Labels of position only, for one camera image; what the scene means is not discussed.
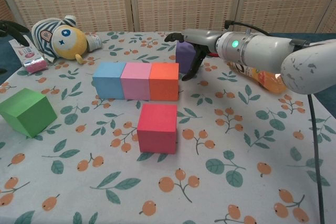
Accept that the purple foam cube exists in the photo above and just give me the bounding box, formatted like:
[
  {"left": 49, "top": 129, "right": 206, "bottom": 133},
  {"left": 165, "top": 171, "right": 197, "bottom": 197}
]
[{"left": 175, "top": 41, "right": 196, "bottom": 74}]

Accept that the green foam cube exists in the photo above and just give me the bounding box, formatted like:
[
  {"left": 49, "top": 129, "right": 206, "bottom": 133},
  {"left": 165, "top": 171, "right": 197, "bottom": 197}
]
[{"left": 0, "top": 88, "right": 58, "bottom": 138}]

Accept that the floral fruit print tablecloth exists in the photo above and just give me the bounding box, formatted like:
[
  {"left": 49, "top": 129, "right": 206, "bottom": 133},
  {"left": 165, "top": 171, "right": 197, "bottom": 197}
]
[{"left": 0, "top": 31, "right": 336, "bottom": 224}]

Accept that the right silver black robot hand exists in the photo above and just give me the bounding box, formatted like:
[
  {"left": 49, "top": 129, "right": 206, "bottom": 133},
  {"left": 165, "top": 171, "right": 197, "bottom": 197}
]
[{"left": 164, "top": 29, "right": 224, "bottom": 81}]

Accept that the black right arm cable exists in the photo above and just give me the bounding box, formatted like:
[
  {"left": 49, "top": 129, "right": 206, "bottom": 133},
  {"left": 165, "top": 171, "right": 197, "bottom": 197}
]
[{"left": 225, "top": 20, "right": 325, "bottom": 224}]

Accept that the orange drink plastic bottle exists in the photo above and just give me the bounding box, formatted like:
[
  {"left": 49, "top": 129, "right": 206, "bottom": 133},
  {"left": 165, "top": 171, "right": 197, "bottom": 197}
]
[{"left": 227, "top": 60, "right": 287, "bottom": 94}]

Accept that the white pink toothpaste box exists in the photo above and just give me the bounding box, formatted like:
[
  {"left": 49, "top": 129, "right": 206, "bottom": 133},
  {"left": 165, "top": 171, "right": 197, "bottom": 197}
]
[{"left": 8, "top": 37, "right": 49, "bottom": 74}]

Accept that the red foam cube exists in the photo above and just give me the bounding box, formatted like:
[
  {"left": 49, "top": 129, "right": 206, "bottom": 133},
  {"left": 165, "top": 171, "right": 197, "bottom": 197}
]
[{"left": 136, "top": 104, "right": 178, "bottom": 154}]

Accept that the yellow striped plush toy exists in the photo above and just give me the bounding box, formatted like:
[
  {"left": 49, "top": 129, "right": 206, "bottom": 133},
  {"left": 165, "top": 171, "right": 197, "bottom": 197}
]
[{"left": 31, "top": 15, "right": 88, "bottom": 65}]

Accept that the orange foam cube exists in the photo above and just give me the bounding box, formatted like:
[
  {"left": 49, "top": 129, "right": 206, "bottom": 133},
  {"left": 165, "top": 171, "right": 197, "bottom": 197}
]
[{"left": 149, "top": 62, "right": 180, "bottom": 102}]

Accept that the pink foam cube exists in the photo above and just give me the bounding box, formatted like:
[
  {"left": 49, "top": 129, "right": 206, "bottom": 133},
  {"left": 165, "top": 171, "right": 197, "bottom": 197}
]
[{"left": 120, "top": 62, "right": 153, "bottom": 101}]

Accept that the blue foam cube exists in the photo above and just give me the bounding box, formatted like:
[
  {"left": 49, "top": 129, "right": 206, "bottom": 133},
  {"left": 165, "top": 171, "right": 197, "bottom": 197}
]
[{"left": 92, "top": 61, "right": 127, "bottom": 100}]

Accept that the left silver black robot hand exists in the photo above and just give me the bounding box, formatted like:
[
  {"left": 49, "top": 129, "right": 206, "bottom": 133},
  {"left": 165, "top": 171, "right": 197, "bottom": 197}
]
[{"left": 0, "top": 20, "right": 31, "bottom": 47}]

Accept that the teal table cover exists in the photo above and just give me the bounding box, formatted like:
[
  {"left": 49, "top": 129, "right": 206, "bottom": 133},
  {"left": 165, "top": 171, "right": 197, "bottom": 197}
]
[{"left": 0, "top": 31, "right": 336, "bottom": 120}]

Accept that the small white plastic bottle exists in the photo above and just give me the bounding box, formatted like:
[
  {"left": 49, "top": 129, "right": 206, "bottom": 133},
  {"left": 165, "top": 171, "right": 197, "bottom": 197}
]
[{"left": 85, "top": 33, "right": 102, "bottom": 52}]

